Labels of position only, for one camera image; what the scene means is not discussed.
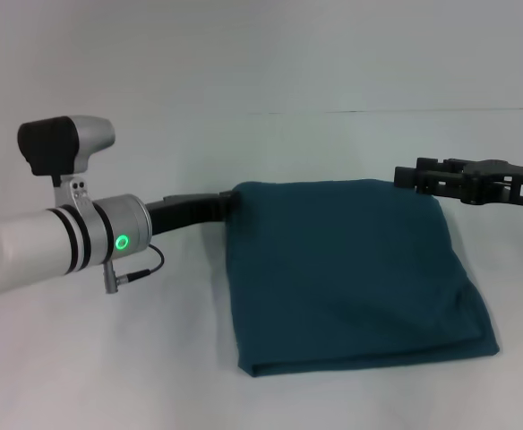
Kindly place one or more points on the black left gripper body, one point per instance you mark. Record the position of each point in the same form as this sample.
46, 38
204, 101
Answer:
185, 214

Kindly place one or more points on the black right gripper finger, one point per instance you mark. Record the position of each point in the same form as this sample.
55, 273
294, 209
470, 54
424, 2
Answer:
440, 165
427, 181

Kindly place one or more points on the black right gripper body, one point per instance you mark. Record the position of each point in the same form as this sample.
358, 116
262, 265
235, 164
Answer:
508, 183

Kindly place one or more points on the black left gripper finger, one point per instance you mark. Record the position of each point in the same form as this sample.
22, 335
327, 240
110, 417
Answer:
230, 203

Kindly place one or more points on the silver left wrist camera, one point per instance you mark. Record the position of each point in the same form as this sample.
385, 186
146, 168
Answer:
60, 143

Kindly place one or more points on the teal blue t-shirt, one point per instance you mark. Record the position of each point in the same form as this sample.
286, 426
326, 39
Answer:
355, 269

